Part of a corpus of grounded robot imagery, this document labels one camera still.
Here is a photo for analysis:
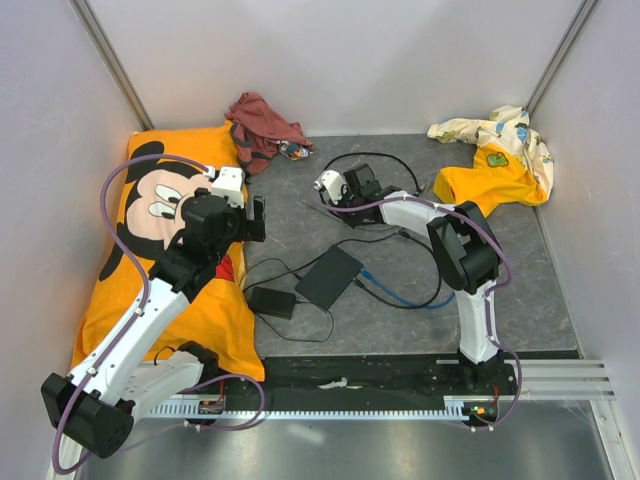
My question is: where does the blue ethernet cable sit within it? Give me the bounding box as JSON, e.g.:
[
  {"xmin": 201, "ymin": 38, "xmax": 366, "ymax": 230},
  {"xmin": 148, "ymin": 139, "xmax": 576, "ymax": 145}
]
[{"xmin": 360, "ymin": 269, "xmax": 456, "ymax": 310}]

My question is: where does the black network switch box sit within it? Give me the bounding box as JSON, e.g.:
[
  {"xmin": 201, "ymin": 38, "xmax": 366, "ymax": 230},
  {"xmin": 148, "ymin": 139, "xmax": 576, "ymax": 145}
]
[{"xmin": 295, "ymin": 246, "xmax": 363, "ymax": 312}]

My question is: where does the black power cord with plug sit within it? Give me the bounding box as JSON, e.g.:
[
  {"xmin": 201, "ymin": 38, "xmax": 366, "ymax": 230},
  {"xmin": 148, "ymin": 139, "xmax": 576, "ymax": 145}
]
[{"xmin": 242, "ymin": 229, "xmax": 444, "ymax": 344}]

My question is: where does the black power adapter brick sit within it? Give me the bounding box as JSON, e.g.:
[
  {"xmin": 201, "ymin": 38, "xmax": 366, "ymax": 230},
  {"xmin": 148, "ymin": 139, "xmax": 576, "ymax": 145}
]
[{"xmin": 248, "ymin": 286, "xmax": 297, "ymax": 320}]

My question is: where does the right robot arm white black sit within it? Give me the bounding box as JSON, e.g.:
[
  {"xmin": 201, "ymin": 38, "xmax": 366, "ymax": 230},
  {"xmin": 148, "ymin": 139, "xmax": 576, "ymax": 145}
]
[{"xmin": 323, "ymin": 164, "xmax": 503, "ymax": 394}]

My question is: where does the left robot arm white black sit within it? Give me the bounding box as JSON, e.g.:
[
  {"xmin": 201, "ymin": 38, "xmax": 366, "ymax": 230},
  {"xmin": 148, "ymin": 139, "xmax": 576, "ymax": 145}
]
[{"xmin": 41, "ymin": 188, "xmax": 265, "ymax": 471}]

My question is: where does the maroon crumpled garment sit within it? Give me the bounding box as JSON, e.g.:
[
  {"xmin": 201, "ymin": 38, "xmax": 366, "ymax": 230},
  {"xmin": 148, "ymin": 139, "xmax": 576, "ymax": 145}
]
[{"xmin": 225, "ymin": 92, "xmax": 314, "ymax": 176}]

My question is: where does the orange Mickey Mouse pillow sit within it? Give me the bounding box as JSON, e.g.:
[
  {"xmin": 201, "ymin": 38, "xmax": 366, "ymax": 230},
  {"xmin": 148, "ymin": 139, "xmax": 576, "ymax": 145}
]
[{"xmin": 72, "ymin": 121, "xmax": 265, "ymax": 382}]

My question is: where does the yellow patterned children's garment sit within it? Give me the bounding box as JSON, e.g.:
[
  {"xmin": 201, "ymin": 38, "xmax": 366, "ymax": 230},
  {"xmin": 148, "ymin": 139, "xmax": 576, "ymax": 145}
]
[{"xmin": 427, "ymin": 105, "xmax": 554, "ymax": 216}]

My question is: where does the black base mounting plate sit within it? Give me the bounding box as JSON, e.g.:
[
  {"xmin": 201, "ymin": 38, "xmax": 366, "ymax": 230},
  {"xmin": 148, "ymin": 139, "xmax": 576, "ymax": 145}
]
[{"xmin": 164, "ymin": 352, "xmax": 521, "ymax": 414}]

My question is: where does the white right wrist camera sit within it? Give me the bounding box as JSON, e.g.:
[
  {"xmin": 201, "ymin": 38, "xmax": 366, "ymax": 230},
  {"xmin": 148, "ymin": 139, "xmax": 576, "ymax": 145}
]
[{"xmin": 313, "ymin": 170, "xmax": 348, "ymax": 205}]

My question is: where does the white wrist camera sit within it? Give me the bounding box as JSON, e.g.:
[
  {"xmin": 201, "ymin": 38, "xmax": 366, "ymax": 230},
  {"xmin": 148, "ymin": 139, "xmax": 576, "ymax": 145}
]
[
  {"xmin": 313, "ymin": 170, "xmax": 348, "ymax": 205},
  {"xmin": 203, "ymin": 166, "xmax": 245, "ymax": 208}
]

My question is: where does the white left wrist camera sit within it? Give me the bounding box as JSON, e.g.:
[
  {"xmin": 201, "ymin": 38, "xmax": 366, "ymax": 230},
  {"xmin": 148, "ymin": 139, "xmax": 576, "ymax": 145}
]
[{"xmin": 203, "ymin": 166, "xmax": 245, "ymax": 208}]

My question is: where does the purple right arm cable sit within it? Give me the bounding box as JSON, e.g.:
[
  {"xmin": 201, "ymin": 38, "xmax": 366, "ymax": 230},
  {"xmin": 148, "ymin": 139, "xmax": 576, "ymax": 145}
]
[{"xmin": 319, "ymin": 195, "xmax": 524, "ymax": 431}]

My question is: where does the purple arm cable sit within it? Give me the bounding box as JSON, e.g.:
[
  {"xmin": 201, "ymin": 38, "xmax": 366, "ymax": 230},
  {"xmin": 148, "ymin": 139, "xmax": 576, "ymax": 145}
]
[
  {"xmin": 51, "ymin": 153, "xmax": 216, "ymax": 475},
  {"xmin": 319, "ymin": 195, "xmax": 524, "ymax": 431}
]

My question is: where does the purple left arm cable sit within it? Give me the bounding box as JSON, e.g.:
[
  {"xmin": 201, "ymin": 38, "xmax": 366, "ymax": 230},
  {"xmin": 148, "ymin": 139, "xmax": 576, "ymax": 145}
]
[{"xmin": 51, "ymin": 153, "xmax": 216, "ymax": 475}]

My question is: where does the slotted aluminium cable duct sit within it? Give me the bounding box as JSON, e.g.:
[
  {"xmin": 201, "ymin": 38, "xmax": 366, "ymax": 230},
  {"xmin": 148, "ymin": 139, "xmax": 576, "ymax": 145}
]
[{"xmin": 145, "ymin": 390, "xmax": 489, "ymax": 422}]

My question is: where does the left aluminium corner post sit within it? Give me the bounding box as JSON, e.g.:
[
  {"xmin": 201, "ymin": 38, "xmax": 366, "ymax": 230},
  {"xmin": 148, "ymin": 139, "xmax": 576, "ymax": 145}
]
[{"xmin": 69, "ymin": 0, "xmax": 155, "ymax": 131}]

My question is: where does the aluminium corner post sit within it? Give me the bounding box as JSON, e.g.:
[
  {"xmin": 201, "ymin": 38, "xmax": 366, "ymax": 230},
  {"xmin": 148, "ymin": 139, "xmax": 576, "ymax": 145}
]
[
  {"xmin": 69, "ymin": 0, "xmax": 155, "ymax": 131},
  {"xmin": 525, "ymin": 0, "xmax": 601, "ymax": 118}
]

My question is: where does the right aluminium corner post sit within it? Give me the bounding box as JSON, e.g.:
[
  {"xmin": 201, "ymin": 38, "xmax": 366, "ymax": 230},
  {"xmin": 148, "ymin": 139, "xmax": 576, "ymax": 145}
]
[{"xmin": 525, "ymin": 0, "xmax": 601, "ymax": 118}]

